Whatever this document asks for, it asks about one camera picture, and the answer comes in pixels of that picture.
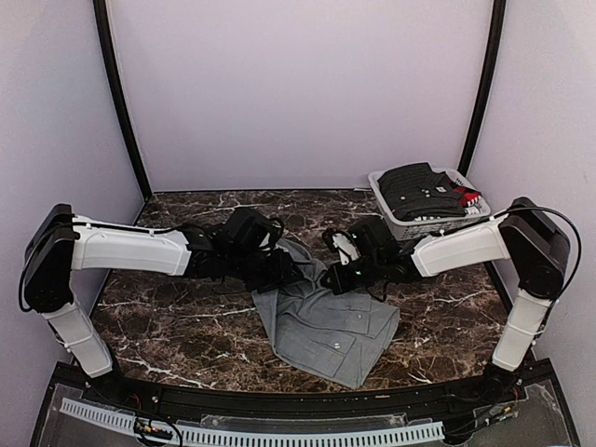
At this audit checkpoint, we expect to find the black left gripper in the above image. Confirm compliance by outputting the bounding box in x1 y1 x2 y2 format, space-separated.
225 247 304 293

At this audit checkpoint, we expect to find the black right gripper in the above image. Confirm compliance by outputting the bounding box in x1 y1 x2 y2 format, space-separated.
319 253 385 295

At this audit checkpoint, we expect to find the grey long sleeve shirt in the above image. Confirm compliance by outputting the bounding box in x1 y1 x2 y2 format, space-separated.
252 238 400 389

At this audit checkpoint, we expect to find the light grey plastic basket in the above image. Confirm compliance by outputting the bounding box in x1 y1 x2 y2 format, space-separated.
368 170 491 241

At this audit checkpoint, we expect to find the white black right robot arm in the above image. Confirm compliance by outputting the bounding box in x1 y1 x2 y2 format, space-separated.
320 196 582 404

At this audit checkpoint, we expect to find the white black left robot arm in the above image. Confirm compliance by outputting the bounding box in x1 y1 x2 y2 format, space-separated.
18 204 304 406

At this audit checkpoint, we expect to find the black striped shirt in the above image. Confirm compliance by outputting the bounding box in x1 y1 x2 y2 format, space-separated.
377 163 466 222

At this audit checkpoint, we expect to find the red black plaid shirt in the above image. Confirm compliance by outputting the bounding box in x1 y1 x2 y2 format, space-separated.
451 183 481 208

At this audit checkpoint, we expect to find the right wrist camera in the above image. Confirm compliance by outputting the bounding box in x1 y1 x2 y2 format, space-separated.
322 228 359 265

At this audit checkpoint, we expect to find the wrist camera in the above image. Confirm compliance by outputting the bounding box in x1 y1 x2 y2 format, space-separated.
322 228 359 265
258 217 285 251

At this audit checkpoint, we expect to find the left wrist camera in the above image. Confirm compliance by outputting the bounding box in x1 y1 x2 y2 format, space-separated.
258 217 285 251

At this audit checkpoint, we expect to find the white slotted cable duct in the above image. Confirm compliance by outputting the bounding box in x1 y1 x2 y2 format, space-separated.
60 398 444 446

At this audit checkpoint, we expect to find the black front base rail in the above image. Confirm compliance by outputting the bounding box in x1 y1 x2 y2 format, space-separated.
46 358 555 423

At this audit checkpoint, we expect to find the black right frame post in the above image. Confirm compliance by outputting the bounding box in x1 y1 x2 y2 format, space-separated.
457 0 507 175

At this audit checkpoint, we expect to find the black frame post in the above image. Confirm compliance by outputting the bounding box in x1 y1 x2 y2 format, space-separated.
457 0 507 175
92 0 153 201

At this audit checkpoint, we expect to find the black left frame post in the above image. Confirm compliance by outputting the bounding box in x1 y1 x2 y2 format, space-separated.
92 0 153 201

